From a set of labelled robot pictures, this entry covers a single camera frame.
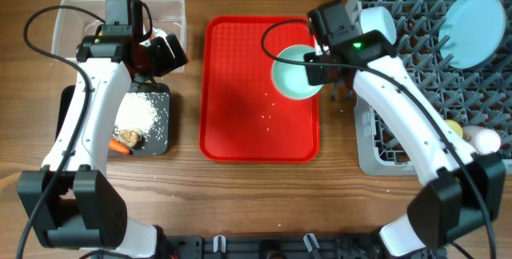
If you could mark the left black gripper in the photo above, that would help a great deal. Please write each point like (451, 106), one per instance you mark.
(179, 57)

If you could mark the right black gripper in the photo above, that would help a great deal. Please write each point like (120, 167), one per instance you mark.
(316, 77)

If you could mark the white tissue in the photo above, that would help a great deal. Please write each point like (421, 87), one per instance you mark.
(158, 33)

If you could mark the green bowl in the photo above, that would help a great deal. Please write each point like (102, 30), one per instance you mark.
(291, 81)

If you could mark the white rice pile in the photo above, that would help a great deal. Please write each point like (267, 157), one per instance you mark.
(146, 113)

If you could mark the light blue bowl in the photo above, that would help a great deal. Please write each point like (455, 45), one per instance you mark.
(379, 18)

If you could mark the brown food scrap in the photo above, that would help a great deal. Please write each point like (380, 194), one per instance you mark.
(129, 137)

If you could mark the orange carrot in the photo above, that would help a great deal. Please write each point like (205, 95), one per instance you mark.
(118, 147)

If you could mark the yellow plastic cup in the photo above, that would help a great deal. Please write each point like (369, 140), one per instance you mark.
(455, 127)

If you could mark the light blue plate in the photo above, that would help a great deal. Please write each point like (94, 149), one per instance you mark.
(471, 32)

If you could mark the pink plastic cup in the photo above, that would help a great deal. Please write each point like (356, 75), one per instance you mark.
(484, 141)

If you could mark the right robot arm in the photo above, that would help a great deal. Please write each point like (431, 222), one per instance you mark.
(461, 189)

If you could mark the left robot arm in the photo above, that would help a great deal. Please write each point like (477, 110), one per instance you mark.
(69, 202)

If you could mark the clear plastic bin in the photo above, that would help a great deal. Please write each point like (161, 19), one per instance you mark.
(71, 26)

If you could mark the black plastic tray bin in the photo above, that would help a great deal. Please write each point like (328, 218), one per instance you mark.
(152, 147)

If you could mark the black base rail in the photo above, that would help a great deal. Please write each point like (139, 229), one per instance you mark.
(346, 246)

